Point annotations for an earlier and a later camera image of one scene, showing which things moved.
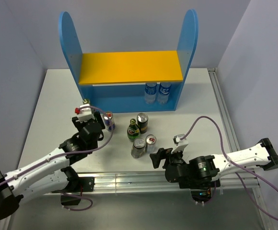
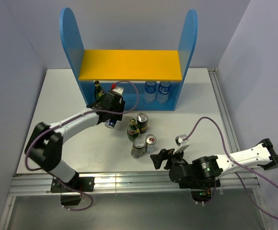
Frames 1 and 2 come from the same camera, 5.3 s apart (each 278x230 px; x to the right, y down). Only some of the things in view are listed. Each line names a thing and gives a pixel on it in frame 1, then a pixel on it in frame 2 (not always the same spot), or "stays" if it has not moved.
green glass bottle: [86, 101] → [99, 92]
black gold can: [142, 119] stays
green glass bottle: [133, 131] stays
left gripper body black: [79, 125] → [120, 107]
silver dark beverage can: [137, 149] stays
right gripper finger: [162, 154] stays
